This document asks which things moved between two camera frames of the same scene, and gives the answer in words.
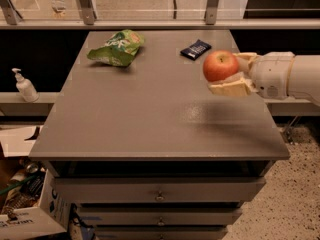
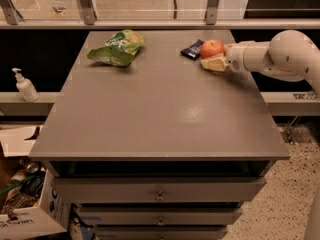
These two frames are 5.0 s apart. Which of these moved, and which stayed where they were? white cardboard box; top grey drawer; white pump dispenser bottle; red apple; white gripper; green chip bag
Moved: red apple; white gripper
Stayed: white cardboard box; top grey drawer; white pump dispenser bottle; green chip bag
